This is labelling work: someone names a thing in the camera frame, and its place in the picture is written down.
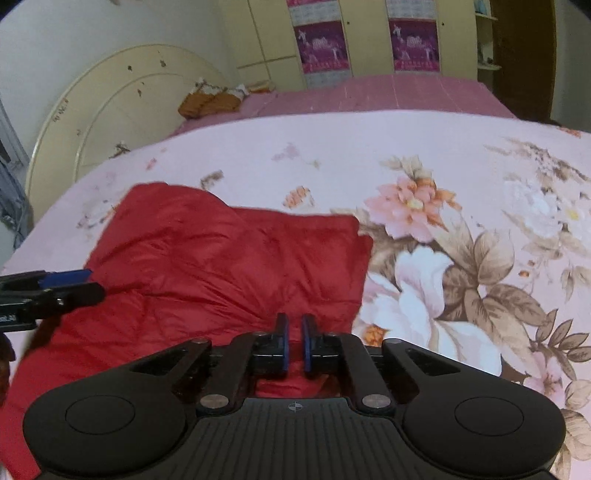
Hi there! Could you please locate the purple wall poster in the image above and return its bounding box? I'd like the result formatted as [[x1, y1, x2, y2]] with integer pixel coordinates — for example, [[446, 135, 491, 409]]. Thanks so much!
[[385, 0, 438, 20], [295, 20, 352, 88], [286, 0, 341, 22], [388, 18, 440, 73]]

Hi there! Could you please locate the floral pink blanket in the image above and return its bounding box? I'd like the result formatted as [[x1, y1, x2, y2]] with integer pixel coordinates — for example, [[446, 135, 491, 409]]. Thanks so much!
[[0, 110, 591, 480]]

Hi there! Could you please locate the cream wooden headboard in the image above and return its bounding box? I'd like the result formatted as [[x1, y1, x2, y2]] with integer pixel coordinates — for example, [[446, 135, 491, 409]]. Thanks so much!
[[25, 44, 232, 222]]

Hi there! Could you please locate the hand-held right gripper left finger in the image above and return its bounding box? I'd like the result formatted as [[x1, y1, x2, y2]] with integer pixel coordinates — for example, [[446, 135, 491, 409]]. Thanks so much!
[[131, 313, 291, 412]]

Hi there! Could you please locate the dark wooden door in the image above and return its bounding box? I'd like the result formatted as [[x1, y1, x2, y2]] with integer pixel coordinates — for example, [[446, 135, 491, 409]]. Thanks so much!
[[489, 0, 558, 124]]

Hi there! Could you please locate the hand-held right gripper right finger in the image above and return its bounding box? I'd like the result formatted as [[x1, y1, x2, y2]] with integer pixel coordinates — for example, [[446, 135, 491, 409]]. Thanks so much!
[[301, 314, 462, 412]]

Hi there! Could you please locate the pink checked bedsheet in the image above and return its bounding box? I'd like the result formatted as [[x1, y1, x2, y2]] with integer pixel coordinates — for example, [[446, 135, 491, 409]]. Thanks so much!
[[168, 74, 518, 137]]

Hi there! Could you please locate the red puffer jacket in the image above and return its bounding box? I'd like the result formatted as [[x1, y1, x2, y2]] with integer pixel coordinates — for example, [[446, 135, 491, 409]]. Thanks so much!
[[0, 182, 374, 480]]

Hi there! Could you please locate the brown and white cloth bundle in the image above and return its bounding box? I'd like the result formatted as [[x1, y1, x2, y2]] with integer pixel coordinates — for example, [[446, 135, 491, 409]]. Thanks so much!
[[178, 80, 251, 119]]

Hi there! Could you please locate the cream corner shelf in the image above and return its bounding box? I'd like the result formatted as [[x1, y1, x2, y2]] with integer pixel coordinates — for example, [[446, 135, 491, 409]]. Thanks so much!
[[475, 0, 502, 85]]

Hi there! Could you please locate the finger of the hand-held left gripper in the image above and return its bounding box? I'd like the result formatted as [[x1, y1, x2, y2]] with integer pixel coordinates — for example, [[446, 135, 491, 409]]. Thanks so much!
[[0, 270, 94, 292], [0, 282, 106, 321]]

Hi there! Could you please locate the cream yellow wardrobe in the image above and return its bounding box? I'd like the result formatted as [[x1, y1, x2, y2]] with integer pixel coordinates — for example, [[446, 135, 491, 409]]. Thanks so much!
[[219, 0, 478, 90]]

